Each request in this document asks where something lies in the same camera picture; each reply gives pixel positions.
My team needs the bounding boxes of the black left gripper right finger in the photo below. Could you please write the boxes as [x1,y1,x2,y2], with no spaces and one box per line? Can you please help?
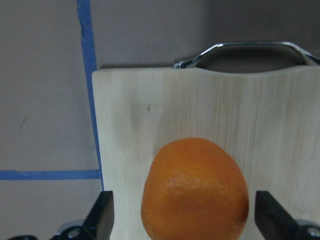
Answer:
[254,190,320,240]

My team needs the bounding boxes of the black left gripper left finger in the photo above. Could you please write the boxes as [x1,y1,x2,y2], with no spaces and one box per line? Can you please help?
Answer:
[57,191,114,240]

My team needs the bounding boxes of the orange fruit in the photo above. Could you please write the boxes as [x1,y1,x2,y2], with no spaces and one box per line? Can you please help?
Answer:
[141,138,249,240]

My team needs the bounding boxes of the bamboo cutting board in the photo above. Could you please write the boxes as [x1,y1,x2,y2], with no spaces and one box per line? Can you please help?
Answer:
[91,41,320,240]

